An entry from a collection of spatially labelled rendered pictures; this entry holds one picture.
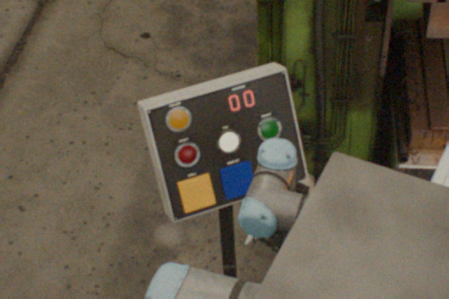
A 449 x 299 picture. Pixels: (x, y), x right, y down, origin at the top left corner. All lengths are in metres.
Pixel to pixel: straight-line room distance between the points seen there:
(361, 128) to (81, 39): 1.94
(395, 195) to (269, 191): 1.00
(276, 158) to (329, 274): 1.08
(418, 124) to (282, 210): 0.66
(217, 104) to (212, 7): 2.18
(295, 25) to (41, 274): 1.47
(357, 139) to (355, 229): 1.77
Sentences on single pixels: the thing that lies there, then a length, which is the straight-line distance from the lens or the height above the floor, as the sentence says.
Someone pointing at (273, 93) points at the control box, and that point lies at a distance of 2.03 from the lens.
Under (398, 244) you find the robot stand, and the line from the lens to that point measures 0.68.
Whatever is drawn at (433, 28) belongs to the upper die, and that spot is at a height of 1.30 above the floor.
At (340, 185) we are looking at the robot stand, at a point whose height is 2.03.
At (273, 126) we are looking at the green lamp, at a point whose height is 1.10.
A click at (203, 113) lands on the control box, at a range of 1.99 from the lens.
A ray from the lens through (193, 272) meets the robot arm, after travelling 1.36.
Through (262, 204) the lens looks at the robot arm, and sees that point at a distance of 1.67.
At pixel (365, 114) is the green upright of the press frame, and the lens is 2.38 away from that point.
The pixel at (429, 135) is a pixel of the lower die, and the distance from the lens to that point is 2.24.
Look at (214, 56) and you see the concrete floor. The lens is 3.89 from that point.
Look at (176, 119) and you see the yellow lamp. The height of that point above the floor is 1.17.
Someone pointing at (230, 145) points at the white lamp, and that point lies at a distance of 2.03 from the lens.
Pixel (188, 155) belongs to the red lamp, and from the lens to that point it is 2.00.
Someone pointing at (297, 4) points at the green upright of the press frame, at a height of 1.25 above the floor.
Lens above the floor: 2.57
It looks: 46 degrees down
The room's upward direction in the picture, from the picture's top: 4 degrees counter-clockwise
